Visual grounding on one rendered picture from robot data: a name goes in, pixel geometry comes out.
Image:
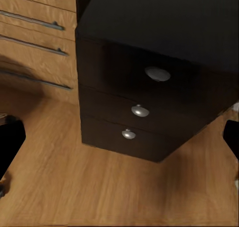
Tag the swivel chair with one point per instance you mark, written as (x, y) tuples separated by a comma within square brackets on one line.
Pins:
[(8, 119)]

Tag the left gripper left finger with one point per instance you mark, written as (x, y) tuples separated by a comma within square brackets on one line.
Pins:
[(12, 136)]

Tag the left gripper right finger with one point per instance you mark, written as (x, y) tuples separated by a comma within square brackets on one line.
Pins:
[(231, 136)]

